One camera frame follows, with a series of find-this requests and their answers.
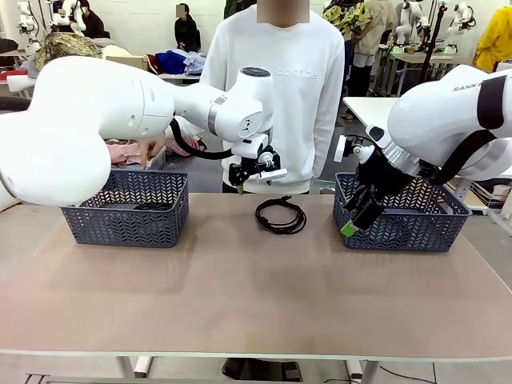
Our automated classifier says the masked person in black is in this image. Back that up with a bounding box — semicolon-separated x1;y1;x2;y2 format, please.
78;0;106;39

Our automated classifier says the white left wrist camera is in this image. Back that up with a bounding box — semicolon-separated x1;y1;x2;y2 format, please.
256;147;289;186

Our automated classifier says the person in yellow patterned shirt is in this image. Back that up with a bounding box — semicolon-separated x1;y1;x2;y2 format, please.
322;0;373;41

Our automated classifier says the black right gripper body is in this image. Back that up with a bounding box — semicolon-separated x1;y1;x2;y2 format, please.
354;146;405;195

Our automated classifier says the cardboard box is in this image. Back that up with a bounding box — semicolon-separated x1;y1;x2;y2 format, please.
106;54;149;73

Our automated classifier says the person in white sweatshirt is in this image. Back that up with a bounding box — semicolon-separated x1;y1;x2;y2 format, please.
198;0;347;195

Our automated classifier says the white background table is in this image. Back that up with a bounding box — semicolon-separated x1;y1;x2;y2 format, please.
158;71;201;87

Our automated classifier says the black tripod stand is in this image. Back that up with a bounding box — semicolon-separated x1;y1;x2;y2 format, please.
419;3;447;83

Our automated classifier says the grey storage bin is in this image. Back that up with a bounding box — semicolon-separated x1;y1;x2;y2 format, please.
147;147;167;170

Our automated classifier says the black right arm hose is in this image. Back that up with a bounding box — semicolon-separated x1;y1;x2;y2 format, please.
430;130;499;186

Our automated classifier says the white table leg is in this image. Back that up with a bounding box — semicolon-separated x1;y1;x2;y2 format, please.
346;358;379;384
115;355;153;379

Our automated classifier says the red checkered cloth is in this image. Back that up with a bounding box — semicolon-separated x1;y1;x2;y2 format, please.
166;135;207;156

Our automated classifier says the person in beige jacket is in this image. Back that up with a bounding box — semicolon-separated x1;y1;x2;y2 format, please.
354;0;397;97

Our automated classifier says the person's left forearm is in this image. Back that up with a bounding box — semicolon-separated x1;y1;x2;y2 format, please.
308;115;339;183

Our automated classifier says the wooden background table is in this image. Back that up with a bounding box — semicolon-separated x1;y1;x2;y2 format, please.
390;51;475;97

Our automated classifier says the light blue shirt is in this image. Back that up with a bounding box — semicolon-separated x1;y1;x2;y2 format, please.
182;51;206;76

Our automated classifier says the seated person in black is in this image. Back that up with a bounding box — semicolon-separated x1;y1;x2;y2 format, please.
174;3;201;52

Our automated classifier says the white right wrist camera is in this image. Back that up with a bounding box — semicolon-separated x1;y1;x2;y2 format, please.
334;134;350;163

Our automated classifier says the white side table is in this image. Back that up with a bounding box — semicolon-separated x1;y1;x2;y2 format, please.
342;97;401;141

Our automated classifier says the person in yellow hoodie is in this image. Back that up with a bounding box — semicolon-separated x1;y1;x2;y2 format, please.
473;6;512;73

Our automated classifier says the blue-grey plastic basket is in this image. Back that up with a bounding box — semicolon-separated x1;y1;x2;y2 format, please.
333;171;473;254
59;170;190;249

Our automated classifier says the thin black cable coil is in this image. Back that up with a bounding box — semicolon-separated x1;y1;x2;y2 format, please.
254;194;308;234

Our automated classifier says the person's right hand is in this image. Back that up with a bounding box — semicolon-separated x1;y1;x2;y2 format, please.
138;133;167;169

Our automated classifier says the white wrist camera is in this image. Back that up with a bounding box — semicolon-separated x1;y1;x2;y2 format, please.
256;147;289;186
334;134;350;163

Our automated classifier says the white wire shelf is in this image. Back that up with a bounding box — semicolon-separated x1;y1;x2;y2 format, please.
470;175;512;215

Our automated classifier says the black left arm hose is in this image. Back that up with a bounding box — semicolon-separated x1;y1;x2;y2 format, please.
170;118;235;161

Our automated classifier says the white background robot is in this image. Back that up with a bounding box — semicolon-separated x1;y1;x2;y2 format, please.
394;0;429;45
18;0;41;39
447;2;477;37
51;0;87;33

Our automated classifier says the black floor pedal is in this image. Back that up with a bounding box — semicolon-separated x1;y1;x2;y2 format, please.
222;358;303;383

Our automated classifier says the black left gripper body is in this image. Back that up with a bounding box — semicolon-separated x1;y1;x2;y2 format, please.
228;156;261;187

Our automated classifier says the blue clothing heap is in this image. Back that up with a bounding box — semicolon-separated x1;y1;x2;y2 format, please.
155;50;189;75

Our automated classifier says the black arm hose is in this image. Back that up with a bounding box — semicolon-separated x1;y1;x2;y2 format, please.
430;130;499;186
170;118;235;161

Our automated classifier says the pile of patterned cloths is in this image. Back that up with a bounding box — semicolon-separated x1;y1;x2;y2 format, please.
27;31;105;77

